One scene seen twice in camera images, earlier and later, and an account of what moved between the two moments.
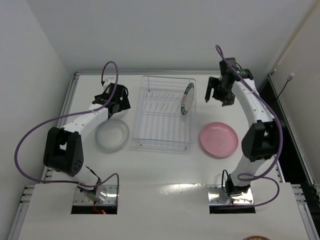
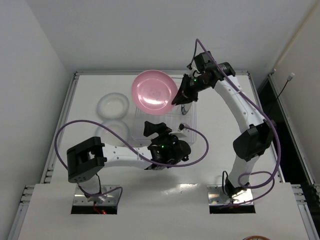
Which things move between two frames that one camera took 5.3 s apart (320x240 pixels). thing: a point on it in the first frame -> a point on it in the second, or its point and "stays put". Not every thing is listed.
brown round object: [256, 237] stays put
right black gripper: [218, 89] -> [189, 85]
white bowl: [111, 135] stays put
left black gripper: [122, 100] -> [160, 135]
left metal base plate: [106, 196] stays put
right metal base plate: [216, 196] stays put
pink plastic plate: [219, 139] -> [153, 91]
